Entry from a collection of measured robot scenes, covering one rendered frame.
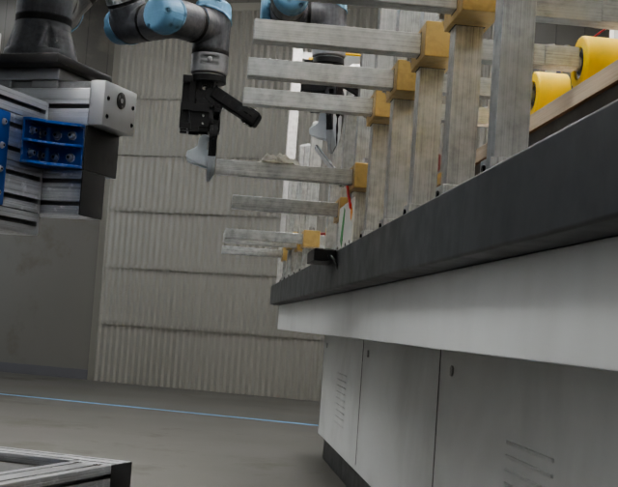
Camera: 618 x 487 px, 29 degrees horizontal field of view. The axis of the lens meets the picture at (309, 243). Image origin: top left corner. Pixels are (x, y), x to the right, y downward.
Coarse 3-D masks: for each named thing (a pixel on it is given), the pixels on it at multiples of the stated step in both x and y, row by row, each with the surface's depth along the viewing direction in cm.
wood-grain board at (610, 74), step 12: (600, 72) 159; (612, 72) 154; (588, 84) 164; (600, 84) 159; (612, 84) 155; (564, 96) 175; (576, 96) 169; (588, 96) 164; (552, 108) 181; (564, 108) 175; (540, 120) 187; (552, 120) 182; (480, 156) 229
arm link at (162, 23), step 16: (160, 0) 233; (176, 0) 234; (144, 16) 236; (160, 16) 233; (176, 16) 233; (192, 16) 236; (208, 16) 240; (144, 32) 240; (160, 32) 235; (176, 32) 236; (192, 32) 238
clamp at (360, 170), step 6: (354, 168) 241; (360, 168) 241; (366, 168) 241; (354, 174) 241; (360, 174) 241; (366, 174) 241; (354, 180) 241; (360, 180) 241; (366, 180) 241; (354, 186) 241; (360, 186) 241; (366, 186) 241
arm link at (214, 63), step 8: (192, 56) 244; (200, 56) 242; (208, 56) 242; (216, 56) 242; (224, 56) 243; (192, 64) 243; (200, 64) 242; (208, 64) 241; (216, 64) 242; (224, 64) 243; (192, 72) 244; (200, 72) 242; (208, 72) 242; (216, 72) 242; (224, 72) 243
